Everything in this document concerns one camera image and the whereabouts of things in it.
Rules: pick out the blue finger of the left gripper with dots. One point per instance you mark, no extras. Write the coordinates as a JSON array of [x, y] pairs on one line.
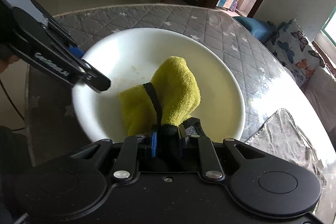
[[92, 77], [76, 51]]

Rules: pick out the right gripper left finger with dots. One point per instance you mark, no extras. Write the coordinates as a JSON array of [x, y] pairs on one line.
[[126, 164]]

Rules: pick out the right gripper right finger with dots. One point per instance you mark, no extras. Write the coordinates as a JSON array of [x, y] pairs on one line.
[[197, 154]]

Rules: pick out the white ceramic bowl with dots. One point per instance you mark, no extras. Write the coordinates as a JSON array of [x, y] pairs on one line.
[[130, 57]]

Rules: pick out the yellow and black cleaning cloth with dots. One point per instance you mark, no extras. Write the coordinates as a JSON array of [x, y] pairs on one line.
[[163, 103]]

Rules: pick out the person left hand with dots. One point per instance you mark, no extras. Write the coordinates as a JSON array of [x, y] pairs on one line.
[[4, 63]]

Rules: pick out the grey quilted table cover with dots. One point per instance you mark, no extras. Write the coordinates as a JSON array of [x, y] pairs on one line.
[[265, 84]]

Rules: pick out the grey towel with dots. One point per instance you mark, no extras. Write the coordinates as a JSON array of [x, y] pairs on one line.
[[280, 137]]

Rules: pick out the teal sofa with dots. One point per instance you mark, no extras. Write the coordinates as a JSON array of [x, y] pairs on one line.
[[260, 29]]

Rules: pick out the large butterfly print pillow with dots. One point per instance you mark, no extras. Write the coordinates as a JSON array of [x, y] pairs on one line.
[[292, 48]]

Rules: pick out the plain beige pillow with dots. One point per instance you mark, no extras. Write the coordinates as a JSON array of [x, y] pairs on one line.
[[321, 94]]

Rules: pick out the green framed window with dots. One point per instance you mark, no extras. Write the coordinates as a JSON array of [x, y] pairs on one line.
[[326, 38]]

